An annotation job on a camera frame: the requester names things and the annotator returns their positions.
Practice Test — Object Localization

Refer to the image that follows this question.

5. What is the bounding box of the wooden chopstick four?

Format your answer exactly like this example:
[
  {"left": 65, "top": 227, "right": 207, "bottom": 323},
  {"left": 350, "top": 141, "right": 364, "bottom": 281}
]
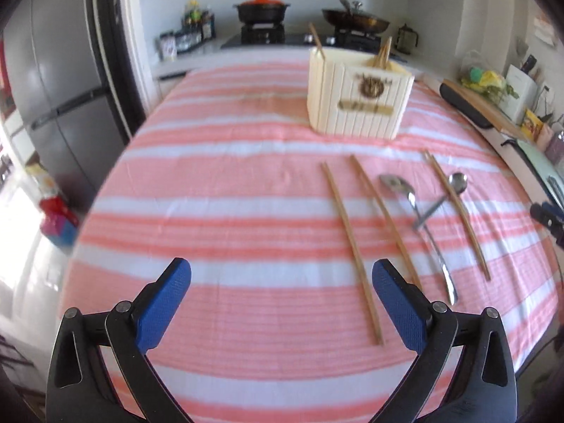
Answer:
[{"left": 350, "top": 155, "right": 423, "bottom": 290}]

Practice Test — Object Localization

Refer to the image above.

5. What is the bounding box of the steel spoon crossed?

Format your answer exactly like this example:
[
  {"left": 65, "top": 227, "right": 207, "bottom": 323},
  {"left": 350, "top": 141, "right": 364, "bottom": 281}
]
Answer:
[{"left": 412, "top": 172, "right": 468, "bottom": 230}]

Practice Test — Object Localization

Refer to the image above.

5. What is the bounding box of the wooden chopstick five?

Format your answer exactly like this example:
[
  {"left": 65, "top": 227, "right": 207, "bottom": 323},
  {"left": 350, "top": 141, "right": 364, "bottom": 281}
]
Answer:
[{"left": 423, "top": 150, "right": 491, "bottom": 282}]

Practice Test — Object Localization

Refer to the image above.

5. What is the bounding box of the wooden chopstick three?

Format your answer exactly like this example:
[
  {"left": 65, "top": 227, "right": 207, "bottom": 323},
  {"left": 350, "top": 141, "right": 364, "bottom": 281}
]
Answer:
[{"left": 321, "top": 163, "right": 384, "bottom": 345}]

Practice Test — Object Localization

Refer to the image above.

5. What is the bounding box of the steel spoon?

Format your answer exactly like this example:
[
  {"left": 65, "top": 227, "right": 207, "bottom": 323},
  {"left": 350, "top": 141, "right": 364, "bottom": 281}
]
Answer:
[{"left": 380, "top": 174, "right": 459, "bottom": 306}]

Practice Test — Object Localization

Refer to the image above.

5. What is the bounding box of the wooden chopstick two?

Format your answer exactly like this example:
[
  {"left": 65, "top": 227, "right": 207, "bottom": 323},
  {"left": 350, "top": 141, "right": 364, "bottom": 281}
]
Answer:
[{"left": 373, "top": 37, "right": 393, "bottom": 70}]

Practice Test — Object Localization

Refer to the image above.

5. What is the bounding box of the wooden chopstick one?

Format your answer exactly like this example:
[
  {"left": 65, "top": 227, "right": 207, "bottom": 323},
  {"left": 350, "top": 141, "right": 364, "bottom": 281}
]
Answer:
[{"left": 308, "top": 22, "right": 326, "bottom": 61}]

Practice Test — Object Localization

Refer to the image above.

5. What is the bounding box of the green cutting board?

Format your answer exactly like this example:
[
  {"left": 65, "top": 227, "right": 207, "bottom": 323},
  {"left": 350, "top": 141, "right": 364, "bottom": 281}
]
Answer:
[{"left": 515, "top": 140, "right": 563, "bottom": 208}]

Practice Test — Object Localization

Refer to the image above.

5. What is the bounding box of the pink cup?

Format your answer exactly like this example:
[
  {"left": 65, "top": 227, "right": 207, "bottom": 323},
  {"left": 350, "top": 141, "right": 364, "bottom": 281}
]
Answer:
[{"left": 536, "top": 123, "right": 554, "bottom": 153}]

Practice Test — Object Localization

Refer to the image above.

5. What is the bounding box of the wooden cutting board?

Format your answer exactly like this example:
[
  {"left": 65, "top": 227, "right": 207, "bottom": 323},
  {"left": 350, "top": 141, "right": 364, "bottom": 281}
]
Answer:
[{"left": 439, "top": 79, "right": 527, "bottom": 141}]

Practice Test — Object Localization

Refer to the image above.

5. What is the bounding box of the red box on floor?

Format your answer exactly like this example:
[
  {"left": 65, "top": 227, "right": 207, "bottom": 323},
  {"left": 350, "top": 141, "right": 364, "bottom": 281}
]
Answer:
[{"left": 39, "top": 196, "right": 79, "bottom": 247}]

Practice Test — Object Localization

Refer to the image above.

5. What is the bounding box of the white knife block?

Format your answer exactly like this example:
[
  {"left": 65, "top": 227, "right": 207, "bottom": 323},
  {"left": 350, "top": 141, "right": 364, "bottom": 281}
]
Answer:
[{"left": 499, "top": 55, "right": 538, "bottom": 125}]

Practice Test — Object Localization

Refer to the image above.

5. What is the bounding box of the plastic bag with produce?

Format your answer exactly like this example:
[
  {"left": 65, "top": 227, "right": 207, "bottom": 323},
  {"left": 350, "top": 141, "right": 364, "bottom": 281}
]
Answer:
[{"left": 458, "top": 50, "right": 519, "bottom": 104}]

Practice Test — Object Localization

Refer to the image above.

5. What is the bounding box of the pink striped tablecloth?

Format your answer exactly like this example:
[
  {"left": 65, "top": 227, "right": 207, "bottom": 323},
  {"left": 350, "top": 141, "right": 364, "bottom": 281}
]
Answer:
[{"left": 61, "top": 61, "right": 560, "bottom": 422}]

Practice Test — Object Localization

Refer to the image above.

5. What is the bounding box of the hanging calendar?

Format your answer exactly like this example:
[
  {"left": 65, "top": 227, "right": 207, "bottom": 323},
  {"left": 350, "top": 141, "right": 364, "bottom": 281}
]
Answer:
[{"left": 533, "top": 12, "right": 556, "bottom": 48}]

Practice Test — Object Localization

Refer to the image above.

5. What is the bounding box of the dark glass pitcher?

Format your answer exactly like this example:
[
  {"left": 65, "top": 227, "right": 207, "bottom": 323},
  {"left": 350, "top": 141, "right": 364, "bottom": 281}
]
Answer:
[{"left": 395, "top": 24, "right": 420, "bottom": 55}]

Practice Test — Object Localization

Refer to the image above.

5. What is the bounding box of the cream utensil holder box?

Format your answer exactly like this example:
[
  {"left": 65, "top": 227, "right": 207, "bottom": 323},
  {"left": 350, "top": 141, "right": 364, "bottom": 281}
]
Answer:
[{"left": 307, "top": 48, "right": 415, "bottom": 140}]

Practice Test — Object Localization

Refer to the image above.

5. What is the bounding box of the grey refrigerator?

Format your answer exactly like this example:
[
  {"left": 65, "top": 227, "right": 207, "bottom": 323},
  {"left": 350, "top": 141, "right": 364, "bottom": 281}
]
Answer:
[{"left": 2, "top": 0, "right": 136, "bottom": 208}]

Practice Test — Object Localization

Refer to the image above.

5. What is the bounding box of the wok with glass lid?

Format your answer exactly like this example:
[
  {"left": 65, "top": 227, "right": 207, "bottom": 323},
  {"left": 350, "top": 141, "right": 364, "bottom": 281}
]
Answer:
[{"left": 322, "top": 0, "right": 390, "bottom": 35}]

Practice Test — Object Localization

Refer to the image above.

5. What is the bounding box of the white spice shaker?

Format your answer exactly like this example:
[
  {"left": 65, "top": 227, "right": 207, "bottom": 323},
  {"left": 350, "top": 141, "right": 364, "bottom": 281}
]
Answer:
[{"left": 159, "top": 31, "right": 177, "bottom": 61}]

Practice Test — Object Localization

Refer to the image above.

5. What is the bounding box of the spice jar rack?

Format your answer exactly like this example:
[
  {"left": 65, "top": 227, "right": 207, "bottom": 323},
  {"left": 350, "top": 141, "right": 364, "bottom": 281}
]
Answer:
[{"left": 175, "top": 25, "right": 204, "bottom": 55}]

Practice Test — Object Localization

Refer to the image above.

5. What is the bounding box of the sauce bottles group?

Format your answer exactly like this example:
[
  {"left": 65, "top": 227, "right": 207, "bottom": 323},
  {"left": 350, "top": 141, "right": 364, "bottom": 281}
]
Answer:
[{"left": 182, "top": 0, "right": 216, "bottom": 41}]

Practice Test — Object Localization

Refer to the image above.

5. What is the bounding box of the black gas stove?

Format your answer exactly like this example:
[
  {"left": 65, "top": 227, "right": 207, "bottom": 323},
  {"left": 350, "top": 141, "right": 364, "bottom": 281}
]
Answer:
[{"left": 221, "top": 24, "right": 381, "bottom": 55}]

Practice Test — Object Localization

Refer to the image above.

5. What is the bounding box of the black pot red lid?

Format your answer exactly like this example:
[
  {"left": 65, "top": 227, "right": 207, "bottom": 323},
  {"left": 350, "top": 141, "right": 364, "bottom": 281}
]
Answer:
[{"left": 234, "top": 0, "right": 290, "bottom": 25}]

